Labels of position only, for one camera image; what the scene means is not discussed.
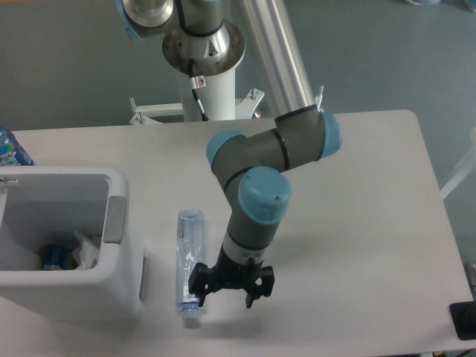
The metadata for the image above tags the white plastic trash can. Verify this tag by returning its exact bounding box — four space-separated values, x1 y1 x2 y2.
1 166 147 321

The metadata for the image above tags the white frame at right edge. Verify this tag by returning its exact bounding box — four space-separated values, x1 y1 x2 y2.
440 127 475 199

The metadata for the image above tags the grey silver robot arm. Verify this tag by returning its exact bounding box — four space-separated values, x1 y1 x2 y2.
116 1 342 306

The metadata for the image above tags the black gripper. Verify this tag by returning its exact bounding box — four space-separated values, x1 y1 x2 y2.
188 247 275 309

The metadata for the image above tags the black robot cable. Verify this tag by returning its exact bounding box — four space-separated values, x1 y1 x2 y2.
187 58 210 122

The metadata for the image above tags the white paper wrapper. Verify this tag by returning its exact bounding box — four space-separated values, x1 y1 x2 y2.
71 231 100 270

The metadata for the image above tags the crushed clear plastic bottle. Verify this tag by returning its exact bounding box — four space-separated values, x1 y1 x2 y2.
175 208 205 329

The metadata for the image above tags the black device at table edge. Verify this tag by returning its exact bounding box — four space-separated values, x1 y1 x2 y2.
449 300 475 341

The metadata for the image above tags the blue snack packet in bin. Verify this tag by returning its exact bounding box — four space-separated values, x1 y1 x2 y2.
41 245 79 271

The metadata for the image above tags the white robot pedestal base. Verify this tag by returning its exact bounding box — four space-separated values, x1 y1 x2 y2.
128 20 266 126

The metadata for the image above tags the blue labelled drink bottle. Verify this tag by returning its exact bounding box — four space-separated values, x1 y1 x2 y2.
1 126 35 166

